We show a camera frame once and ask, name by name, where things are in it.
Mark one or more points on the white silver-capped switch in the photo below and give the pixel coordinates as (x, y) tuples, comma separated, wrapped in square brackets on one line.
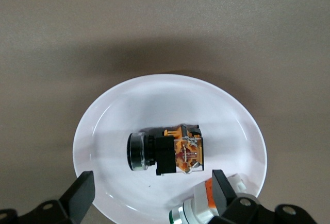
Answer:
[(198, 203)]

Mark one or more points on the pink round plate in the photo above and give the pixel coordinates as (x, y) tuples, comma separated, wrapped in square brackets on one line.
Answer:
[(116, 121)]

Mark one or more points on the orange push-button switch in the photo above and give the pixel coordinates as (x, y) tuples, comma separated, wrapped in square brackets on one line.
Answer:
[(165, 154)]

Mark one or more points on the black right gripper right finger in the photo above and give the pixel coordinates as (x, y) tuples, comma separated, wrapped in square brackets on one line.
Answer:
[(227, 203)]

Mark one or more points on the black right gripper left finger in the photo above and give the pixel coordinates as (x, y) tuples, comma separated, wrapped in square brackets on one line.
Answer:
[(74, 198)]

